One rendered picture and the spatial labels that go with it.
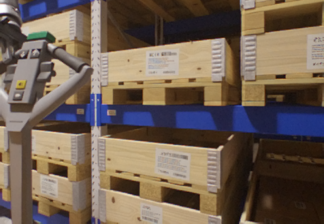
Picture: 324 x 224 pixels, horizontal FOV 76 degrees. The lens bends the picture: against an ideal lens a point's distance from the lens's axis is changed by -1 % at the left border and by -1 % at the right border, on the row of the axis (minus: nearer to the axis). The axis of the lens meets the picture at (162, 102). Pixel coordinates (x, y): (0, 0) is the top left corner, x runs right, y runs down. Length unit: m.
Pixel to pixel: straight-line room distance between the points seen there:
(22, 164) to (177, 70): 0.83
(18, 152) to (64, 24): 1.25
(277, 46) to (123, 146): 1.00
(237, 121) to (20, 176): 0.93
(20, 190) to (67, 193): 1.11
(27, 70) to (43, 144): 1.26
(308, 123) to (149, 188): 0.89
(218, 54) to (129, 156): 0.78
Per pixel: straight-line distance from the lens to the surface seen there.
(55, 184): 1.93
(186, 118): 1.21
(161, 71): 1.22
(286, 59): 1.10
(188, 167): 1.19
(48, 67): 0.69
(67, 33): 1.77
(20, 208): 0.77
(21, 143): 0.72
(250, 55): 1.11
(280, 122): 1.14
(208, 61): 1.14
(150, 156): 1.27
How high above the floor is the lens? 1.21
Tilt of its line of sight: 1 degrees down
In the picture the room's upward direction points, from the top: straight up
